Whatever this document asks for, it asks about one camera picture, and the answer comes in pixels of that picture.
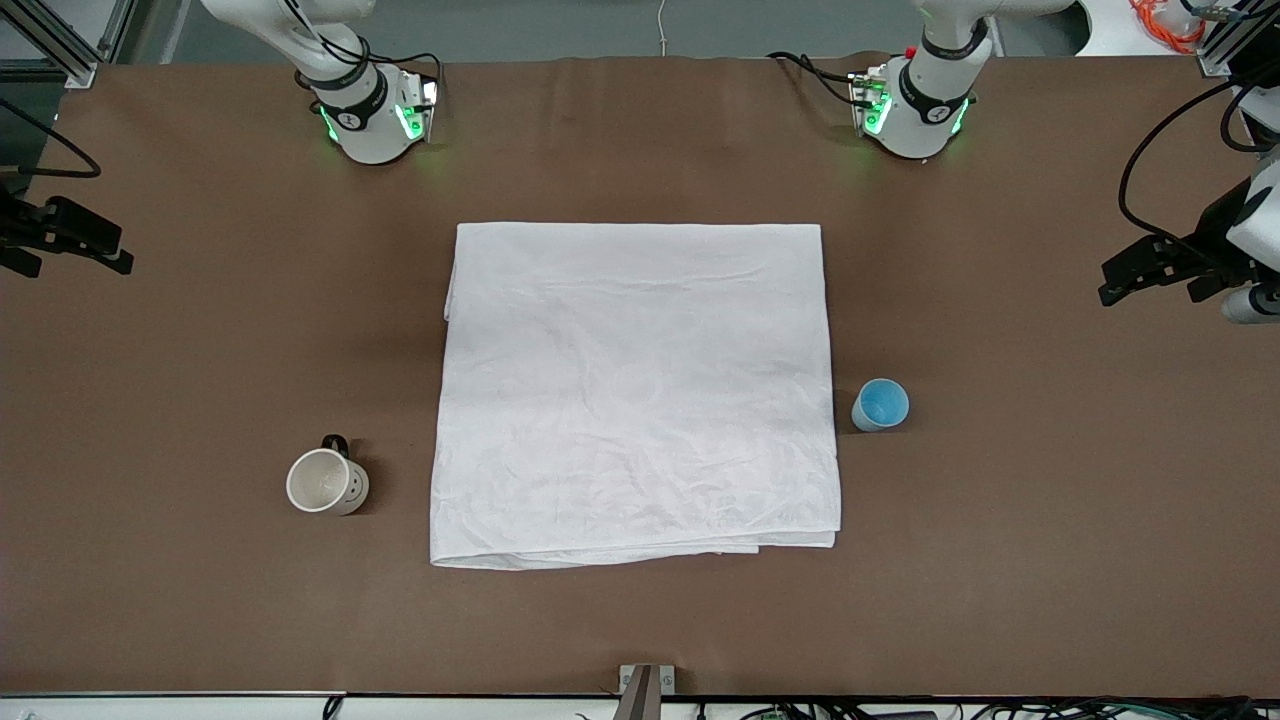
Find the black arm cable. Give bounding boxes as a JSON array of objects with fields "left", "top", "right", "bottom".
[
  {"left": 0, "top": 95, "right": 102, "bottom": 179},
  {"left": 1117, "top": 78, "right": 1280, "bottom": 271}
]

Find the black base cable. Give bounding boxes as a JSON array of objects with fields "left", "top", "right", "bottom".
[{"left": 768, "top": 50, "right": 863, "bottom": 106}]

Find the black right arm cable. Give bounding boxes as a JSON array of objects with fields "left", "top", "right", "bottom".
[{"left": 0, "top": 95, "right": 102, "bottom": 179}]

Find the orange cable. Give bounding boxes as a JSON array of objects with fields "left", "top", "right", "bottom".
[{"left": 1130, "top": 0, "right": 1208, "bottom": 54}]

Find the black cable bundle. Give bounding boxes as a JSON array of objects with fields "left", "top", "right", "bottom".
[{"left": 700, "top": 695, "right": 1280, "bottom": 720}]

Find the white ceramic mug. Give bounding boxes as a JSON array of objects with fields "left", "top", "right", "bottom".
[{"left": 286, "top": 434, "right": 371, "bottom": 517}]

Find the grey metal bracket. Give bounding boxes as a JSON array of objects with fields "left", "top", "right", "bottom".
[{"left": 617, "top": 663, "right": 677, "bottom": 720}]

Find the aluminium frame post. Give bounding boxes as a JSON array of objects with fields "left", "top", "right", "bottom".
[
  {"left": 0, "top": 0, "right": 101, "bottom": 89},
  {"left": 1195, "top": 0, "right": 1280, "bottom": 79}
]

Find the blue plastic cup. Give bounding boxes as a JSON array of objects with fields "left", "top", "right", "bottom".
[{"left": 851, "top": 378, "right": 911, "bottom": 433}]

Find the white cloth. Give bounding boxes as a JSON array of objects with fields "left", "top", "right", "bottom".
[{"left": 430, "top": 222, "right": 843, "bottom": 571}]

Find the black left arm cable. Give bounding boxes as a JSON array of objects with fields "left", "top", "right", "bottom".
[{"left": 1117, "top": 78, "right": 1280, "bottom": 271}]

